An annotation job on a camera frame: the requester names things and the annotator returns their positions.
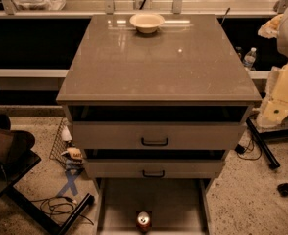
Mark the red coke can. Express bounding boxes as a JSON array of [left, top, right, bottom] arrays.
[[136, 211, 151, 233]]

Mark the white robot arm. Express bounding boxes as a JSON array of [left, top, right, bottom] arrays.
[[257, 8, 288, 128]]

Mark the grey drawer cabinet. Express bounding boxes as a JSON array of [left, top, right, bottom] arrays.
[[57, 15, 261, 235]]

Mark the top grey drawer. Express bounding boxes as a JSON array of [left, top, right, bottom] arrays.
[[72, 122, 246, 150]]

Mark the grey drawer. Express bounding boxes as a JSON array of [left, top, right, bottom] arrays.
[[72, 122, 246, 150], [84, 159, 224, 178]]

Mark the middle grey drawer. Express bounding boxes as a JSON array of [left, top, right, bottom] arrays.
[[84, 159, 224, 178]]

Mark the open bottom drawer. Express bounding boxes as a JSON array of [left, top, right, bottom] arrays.
[[96, 178, 214, 235]]

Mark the snack bag on floor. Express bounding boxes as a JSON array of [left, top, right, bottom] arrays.
[[61, 147, 83, 170]]

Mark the white paper bowl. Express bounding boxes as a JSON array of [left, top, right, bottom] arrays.
[[129, 14, 165, 34]]

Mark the clear water bottle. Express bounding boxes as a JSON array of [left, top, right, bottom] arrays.
[[243, 47, 257, 70]]

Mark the black stand leg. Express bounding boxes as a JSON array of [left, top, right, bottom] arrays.
[[246, 118, 280, 170]]

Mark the black caster foot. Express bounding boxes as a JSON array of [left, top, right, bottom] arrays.
[[277, 183, 288, 197]]

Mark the wire mesh basket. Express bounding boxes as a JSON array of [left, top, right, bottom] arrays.
[[49, 118, 67, 168]]

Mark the black cable right floor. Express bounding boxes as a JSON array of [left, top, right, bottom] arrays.
[[234, 137, 264, 162]]

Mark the black cable on floor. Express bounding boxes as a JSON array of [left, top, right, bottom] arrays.
[[30, 195, 95, 226]]

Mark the black table leg frame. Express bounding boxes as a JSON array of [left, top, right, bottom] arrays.
[[6, 186, 96, 235]]

